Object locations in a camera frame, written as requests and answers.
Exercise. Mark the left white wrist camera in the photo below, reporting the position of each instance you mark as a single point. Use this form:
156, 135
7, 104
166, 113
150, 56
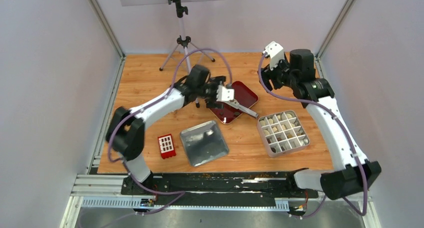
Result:
225, 94

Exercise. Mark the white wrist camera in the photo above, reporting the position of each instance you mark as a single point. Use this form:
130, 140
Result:
225, 94
275, 52

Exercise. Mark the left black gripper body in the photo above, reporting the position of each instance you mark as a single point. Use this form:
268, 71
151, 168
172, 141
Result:
210, 95

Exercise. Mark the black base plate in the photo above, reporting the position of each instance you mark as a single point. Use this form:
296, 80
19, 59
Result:
230, 189

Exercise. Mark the grey tripod stand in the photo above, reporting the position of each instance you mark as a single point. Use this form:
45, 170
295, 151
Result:
183, 40

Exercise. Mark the silver tin lid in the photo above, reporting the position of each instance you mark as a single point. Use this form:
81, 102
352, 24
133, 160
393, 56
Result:
203, 143

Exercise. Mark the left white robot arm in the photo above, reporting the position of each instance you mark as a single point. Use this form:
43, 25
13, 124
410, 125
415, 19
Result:
127, 128

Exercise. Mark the red lacquer tray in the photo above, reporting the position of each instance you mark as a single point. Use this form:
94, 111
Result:
244, 95

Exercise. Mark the red small box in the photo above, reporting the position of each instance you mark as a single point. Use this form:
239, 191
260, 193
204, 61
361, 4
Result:
166, 146

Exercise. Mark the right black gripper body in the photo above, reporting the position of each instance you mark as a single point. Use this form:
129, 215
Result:
281, 76

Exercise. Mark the silver compartment tin box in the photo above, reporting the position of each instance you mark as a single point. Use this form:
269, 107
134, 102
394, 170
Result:
282, 133

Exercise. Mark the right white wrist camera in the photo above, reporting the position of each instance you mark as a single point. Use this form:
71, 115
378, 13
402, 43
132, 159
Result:
275, 52

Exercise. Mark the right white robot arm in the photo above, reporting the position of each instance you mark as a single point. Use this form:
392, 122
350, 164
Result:
293, 78

